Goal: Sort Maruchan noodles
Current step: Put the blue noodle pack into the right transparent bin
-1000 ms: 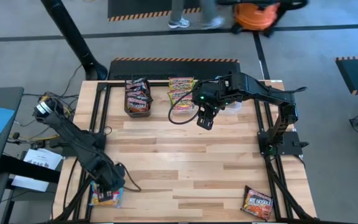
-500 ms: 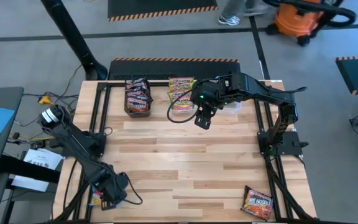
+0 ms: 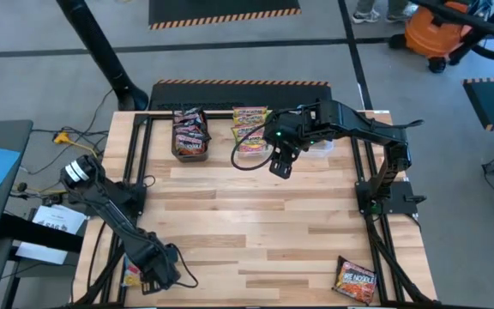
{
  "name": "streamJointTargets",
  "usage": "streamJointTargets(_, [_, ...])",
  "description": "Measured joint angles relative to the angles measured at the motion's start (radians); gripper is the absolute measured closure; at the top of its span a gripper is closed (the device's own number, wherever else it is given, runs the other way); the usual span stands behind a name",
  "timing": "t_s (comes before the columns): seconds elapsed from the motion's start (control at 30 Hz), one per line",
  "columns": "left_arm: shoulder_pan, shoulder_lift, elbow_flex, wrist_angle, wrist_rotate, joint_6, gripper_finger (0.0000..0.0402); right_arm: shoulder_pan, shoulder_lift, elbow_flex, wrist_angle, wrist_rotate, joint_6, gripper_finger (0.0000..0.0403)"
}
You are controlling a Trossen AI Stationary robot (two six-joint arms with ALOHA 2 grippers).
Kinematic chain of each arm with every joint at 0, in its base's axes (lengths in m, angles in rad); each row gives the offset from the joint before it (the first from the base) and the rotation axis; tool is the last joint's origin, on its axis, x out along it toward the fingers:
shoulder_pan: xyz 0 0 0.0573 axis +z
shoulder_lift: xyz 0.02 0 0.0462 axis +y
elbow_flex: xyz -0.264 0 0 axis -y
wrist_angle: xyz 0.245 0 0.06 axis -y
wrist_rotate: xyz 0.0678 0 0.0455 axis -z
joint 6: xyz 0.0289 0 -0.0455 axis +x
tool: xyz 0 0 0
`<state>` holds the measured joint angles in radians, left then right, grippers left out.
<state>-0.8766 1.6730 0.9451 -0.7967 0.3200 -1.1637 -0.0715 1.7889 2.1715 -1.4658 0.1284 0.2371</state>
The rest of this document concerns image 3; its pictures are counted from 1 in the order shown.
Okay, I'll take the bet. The dark grey plastic bin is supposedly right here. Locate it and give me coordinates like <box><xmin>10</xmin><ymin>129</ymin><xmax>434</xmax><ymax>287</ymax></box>
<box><xmin>171</xmin><ymin>107</ymin><xmax>210</xmax><ymax>163</ymax></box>

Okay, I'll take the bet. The black desk beam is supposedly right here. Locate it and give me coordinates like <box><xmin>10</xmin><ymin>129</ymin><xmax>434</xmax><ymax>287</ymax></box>
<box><xmin>0</xmin><ymin>213</ymin><xmax>85</xmax><ymax>254</ymax></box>

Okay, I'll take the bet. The orange shop vacuum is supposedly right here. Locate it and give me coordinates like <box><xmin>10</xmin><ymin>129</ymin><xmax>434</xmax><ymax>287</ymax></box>
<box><xmin>388</xmin><ymin>0</ymin><xmax>475</xmax><ymax>74</ymax></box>

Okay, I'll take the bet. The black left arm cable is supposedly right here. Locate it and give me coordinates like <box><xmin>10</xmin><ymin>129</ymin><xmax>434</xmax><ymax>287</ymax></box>
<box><xmin>167</xmin><ymin>243</ymin><xmax>200</xmax><ymax>288</ymax></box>

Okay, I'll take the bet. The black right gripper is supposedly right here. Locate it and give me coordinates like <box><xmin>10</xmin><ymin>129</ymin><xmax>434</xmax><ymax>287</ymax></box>
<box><xmin>263</xmin><ymin>106</ymin><xmax>317</xmax><ymax>181</ymax></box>

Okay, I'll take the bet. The person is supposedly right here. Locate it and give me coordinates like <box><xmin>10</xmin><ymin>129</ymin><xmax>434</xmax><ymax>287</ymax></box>
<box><xmin>351</xmin><ymin>0</ymin><xmax>419</xmax><ymax>25</ymax></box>

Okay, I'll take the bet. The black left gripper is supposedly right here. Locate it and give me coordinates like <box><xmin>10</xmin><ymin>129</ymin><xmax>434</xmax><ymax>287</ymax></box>
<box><xmin>137</xmin><ymin>242</ymin><xmax>184</xmax><ymax>297</ymax></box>

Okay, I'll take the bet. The black stand pole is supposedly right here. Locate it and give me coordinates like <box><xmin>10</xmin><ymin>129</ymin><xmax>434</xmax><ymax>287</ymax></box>
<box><xmin>55</xmin><ymin>0</ymin><xmax>150</xmax><ymax>112</ymax></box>

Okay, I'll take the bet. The black aluminium table frame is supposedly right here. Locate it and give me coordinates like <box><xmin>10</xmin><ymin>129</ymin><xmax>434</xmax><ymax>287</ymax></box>
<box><xmin>73</xmin><ymin>110</ymin><xmax>439</xmax><ymax>309</ymax></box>

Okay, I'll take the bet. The white printed paper sheet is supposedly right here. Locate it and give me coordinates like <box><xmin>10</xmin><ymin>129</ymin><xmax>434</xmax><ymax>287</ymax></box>
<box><xmin>30</xmin><ymin>204</ymin><xmax>88</xmax><ymax>235</ymax></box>

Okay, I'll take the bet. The blue beef flavor ramen pack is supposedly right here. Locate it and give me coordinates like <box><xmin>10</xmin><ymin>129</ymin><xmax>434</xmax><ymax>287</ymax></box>
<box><xmin>120</xmin><ymin>255</ymin><xmax>144</xmax><ymax>288</ymax></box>

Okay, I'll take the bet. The clear plastic bin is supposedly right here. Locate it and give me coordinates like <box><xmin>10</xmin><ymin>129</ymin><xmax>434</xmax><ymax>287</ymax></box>
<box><xmin>304</xmin><ymin>139</ymin><xmax>335</xmax><ymax>159</ymax></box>
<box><xmin>231</xmin><ymin>105</ymin><xmax>274</xmax><ymax>159</ymax></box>

